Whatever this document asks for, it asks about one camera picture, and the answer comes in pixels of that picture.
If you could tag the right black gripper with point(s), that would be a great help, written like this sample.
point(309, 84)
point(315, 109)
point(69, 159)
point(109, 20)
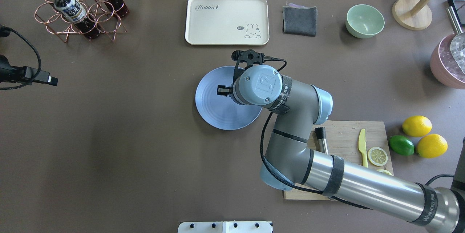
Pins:
point(224, 90)

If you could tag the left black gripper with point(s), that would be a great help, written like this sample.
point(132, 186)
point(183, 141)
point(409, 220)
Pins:
point(41, 75)

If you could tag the blue plate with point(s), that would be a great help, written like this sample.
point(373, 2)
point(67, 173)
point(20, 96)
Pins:
point(218, 111)

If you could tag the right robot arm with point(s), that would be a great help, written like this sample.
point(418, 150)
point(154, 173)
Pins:
point(299, 107)

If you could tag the cream rabbit tray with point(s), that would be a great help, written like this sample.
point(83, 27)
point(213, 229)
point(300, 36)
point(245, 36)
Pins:
point(227, 22)

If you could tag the grey folded cloth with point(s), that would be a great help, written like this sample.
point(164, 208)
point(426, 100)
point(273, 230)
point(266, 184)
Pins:
point(299, 20)

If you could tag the steel muddler black tip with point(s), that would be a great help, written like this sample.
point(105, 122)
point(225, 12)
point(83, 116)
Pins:
point(321, 137)

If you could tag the yellow plastic knife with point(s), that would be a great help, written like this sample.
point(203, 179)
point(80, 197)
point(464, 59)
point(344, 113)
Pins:
point(362, 147)

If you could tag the mint green bowl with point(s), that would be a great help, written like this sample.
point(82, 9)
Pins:
point(364, 21)

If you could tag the lemon slice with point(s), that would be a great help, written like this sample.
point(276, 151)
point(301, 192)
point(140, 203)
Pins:
point(377, 156)

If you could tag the lemon half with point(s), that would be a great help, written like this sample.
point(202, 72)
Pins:
point(384, 171)

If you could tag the green lime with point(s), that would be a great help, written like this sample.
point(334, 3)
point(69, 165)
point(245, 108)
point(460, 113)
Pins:
point(401, 145)

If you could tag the whole yellow lemon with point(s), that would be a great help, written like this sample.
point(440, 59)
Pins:
point(432, 145)
point(417, 126)

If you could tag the wooden cup tree stand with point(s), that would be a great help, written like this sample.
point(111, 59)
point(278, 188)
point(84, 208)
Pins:
point(412, 14)

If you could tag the pink bowl of ice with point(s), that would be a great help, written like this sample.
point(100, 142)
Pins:
point(444, 67)

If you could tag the steel ice scoop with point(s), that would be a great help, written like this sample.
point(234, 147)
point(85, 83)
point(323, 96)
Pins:
point(457, 45)

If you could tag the copper wire bottle rack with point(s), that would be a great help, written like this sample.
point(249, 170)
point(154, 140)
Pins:
point(109, 22)

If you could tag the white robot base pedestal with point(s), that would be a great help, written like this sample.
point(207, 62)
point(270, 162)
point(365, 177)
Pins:
point(226, 227)

